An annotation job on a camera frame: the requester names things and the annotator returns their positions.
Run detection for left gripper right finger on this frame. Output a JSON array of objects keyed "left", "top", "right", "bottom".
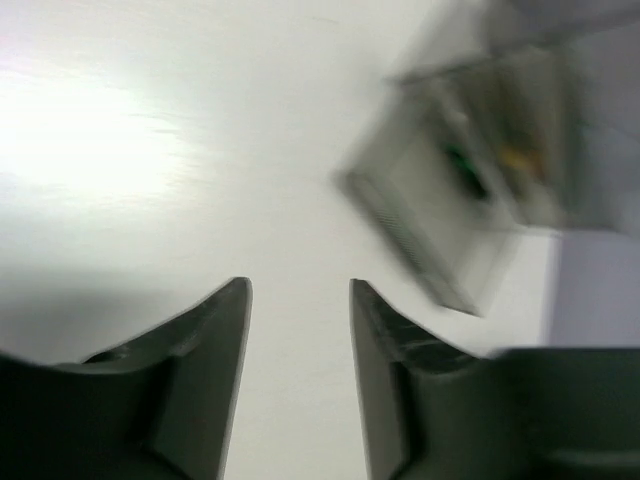
[{"left": 350, "top": 279, "right": 639, "bottom": 479}]

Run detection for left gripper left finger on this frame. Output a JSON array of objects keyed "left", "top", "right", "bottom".
[{"left": 1, "top": 277, "right": 252, "bottom": 479}]

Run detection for green black screwdriver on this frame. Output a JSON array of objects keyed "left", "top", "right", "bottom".
[{"left": 439, "top": 143, "right": 491, "bottom": 203}]

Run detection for clear plastic drawer organizer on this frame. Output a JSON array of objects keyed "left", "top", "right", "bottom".
[{"left": 344, "top": 1, "right": 639, "bottom": 316}]

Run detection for yellow long nose pliers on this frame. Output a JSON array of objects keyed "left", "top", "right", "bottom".
[{"left": 500, "top": 145, "right": 545, "bottom": 177}]

